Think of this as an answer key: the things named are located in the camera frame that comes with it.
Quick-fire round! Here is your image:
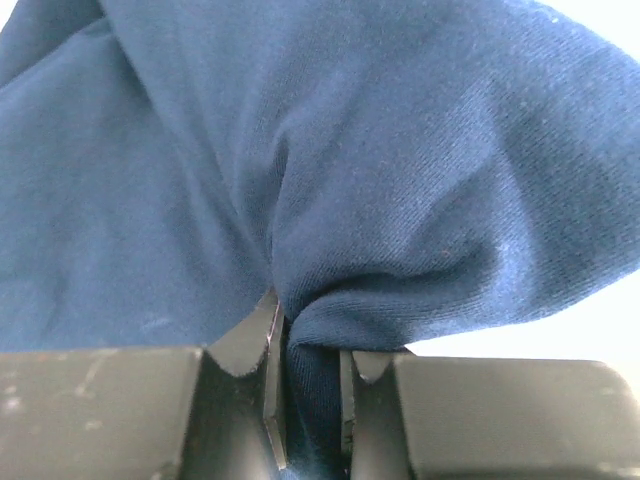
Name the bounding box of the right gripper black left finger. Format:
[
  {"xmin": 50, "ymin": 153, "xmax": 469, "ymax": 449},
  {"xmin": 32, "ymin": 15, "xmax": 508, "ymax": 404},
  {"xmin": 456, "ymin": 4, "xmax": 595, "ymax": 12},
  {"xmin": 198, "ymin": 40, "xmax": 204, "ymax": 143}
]
[{"xmin": 1, "ymin": 292, "xmax": 287, "ymax": 480}]

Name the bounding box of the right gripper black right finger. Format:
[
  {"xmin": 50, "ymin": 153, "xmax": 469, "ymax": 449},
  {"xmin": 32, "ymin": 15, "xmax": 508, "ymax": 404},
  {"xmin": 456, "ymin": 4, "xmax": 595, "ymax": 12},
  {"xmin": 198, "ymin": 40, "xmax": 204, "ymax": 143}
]
[{"xmin": 340, "ymin": 352, "xmax": 639, "ymax": 479}]

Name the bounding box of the navy blue t shirt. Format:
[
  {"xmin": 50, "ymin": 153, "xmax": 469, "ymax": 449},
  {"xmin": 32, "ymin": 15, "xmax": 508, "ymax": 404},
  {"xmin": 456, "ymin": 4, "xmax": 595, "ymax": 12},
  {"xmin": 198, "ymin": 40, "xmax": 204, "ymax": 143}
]
[{"xmin": 1, "ymin": 1, "xmax": 639, "ymax": 479}]

